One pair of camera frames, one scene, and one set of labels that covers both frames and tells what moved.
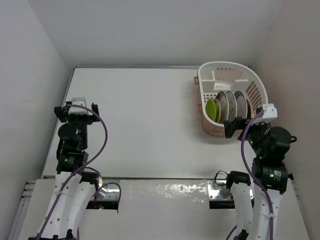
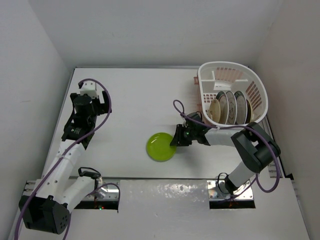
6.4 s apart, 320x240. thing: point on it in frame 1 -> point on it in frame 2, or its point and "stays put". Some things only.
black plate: (249, 109) stays put
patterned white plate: (232, 112) stays put
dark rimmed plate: (241, 104) stays put
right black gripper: (230, 127) -> (178, 140)
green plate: (213, 110) -> (158, 148)
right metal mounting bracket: (217, 190) stays put
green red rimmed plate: (225, 95) stays put
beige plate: (222, 101) -> (215, 110)
